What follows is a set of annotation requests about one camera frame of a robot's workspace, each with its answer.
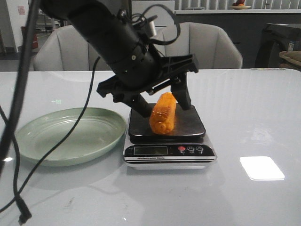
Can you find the beige cushion at right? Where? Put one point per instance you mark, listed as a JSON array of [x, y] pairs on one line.
[[290, 60]]

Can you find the dark grey counter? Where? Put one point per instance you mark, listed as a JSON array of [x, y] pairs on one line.
[[243, 26]]

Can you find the white cabinet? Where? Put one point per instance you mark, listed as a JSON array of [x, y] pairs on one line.
[[163, 18]]

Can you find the left grey upholstered chair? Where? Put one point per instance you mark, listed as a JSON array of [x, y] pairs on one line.
[[65, 50]]

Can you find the pale green round plate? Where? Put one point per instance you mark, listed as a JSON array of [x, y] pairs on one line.
[[70, 137]]

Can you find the right grey upholstered chair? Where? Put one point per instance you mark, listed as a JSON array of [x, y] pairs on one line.
[[210, 44]]

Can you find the black silver electronic kitchen scale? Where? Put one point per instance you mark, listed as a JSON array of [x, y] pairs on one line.
[[187, 147]]

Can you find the black appliance at right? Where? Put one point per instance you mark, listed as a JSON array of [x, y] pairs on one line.
[[276, 38]]

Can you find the grey upholstered chair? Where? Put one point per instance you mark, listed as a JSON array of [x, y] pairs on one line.
[[210, 44], [65, 50]]

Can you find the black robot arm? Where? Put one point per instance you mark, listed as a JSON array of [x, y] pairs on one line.
[[128, 51]]

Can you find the orange corn cob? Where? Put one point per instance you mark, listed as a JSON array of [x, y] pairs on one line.
[[163, 114]]

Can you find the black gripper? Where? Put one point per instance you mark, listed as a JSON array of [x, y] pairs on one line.
[[172, 72]]

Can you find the red trash bin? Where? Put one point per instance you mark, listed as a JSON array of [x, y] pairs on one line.
[[34, 41]]

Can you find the pink wall notice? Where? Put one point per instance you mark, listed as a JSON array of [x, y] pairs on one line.
[[21, 10]]

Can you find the fruit bowl on counter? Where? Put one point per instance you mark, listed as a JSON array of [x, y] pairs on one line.
[[239, 5]]

